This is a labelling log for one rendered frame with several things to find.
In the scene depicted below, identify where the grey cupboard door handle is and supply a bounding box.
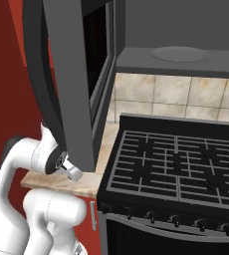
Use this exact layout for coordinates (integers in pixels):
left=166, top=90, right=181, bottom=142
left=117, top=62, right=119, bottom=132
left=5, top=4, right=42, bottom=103
left=90, top=200, right=98, bottom=231

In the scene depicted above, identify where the red cupboard door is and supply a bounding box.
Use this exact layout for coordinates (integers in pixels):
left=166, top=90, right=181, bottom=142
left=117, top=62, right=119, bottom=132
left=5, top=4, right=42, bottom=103
left=74, top=195, right=102, bottom=255

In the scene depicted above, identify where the black oven door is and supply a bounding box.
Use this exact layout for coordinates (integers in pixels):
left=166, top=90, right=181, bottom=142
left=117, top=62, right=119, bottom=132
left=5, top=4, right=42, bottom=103
left=99, top=212, right=229, bottom=255

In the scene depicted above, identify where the grey round microwave turntable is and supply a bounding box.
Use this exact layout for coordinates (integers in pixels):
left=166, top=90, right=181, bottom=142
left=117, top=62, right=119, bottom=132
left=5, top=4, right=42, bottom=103
left=150, top=46, right=211, bottom=64

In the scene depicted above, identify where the black stove knob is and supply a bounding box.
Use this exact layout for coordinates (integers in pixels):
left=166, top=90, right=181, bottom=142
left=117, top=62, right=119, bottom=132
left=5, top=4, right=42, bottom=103
left=123, top=206, right=135, bottom=221
left=169, top=214, right=184, bottom=228
left=145, top=210, right=159, bottom=224
left=194, top=218, right=209, bottom=233
left=220, top=222, right=229, bottom=237
left=101, top=203, right=112, bottom=215

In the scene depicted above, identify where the grey oven door handle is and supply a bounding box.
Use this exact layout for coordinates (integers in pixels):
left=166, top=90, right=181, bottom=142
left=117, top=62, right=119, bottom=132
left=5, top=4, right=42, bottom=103
left=100, top=212, right=229, bottom=241

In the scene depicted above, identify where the grey microwave door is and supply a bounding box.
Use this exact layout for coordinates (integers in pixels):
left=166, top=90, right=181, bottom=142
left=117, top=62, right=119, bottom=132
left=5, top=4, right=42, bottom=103
left=41, top=0, right=118, bottom=173

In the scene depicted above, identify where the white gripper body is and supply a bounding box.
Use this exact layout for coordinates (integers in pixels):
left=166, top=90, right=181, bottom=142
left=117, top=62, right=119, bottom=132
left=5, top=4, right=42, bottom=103
left=62, top=160, right=85, bottom=183

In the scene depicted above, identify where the dark grey microwave door handle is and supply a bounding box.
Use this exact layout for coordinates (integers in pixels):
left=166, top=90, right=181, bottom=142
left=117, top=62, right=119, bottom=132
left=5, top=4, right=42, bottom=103
left=22, top=0, right=69, bottom=152

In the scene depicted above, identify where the black gas stove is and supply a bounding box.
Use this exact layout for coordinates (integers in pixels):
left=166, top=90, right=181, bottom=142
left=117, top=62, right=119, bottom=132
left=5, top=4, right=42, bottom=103
left=96, top=112, right=229, bottom=255

